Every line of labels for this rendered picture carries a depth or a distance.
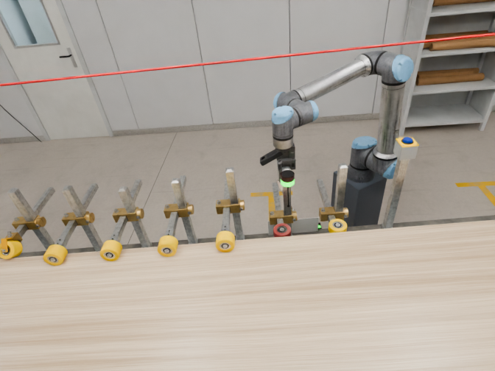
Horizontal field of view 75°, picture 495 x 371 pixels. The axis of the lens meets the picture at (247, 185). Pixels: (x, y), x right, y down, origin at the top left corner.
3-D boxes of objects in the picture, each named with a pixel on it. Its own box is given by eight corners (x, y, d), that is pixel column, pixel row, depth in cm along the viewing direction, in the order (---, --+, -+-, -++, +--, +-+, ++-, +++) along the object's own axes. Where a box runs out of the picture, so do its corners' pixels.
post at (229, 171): (237, 240, 174) (225, 166, 145) (244, 239, 174) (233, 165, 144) (237, 245, 171) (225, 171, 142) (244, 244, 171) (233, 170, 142)
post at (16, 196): (57, 255, 179) (9, 187, 149) (62, 255, 178) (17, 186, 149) (54, 260, 176) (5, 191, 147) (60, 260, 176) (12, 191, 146)
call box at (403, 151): (392, 153, 144) (395, 138, 139) (408, 152, 144) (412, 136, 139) (398, 162, 138) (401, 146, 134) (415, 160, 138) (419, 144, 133)
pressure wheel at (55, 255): (71, 251, 145) (60, 258, 148) (55, 241, 141) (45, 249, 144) (65, 261, 140) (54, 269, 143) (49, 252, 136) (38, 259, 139)
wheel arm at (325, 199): (316, 184, 184) (316, 178, 181) (322, 184, 184) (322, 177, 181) (334, 241, 149) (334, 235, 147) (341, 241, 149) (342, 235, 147)
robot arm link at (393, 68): (382, 162, 212) (392, 46, 164) (405, 174, 200) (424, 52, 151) (365, 173, 208) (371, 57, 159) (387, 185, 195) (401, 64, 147)
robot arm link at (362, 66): (373, 43, 171) (269, 93, 151) (392, 48, 163) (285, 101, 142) (371, 65, 179) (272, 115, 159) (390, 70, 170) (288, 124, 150)
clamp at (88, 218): (70, 218, 164) (65, 211, 161) (96, 216, 163) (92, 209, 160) (65, 227, 159) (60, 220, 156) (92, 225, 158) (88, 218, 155)
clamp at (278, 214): (269, 218, 165) (268, 210, 162) (295, 216, 165) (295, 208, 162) (269, 226, 161) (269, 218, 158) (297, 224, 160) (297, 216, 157)
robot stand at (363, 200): (328, 232, 264) (333, 171, 228) (352, 220, 272) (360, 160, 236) (349, 252, 246) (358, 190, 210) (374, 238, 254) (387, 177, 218)
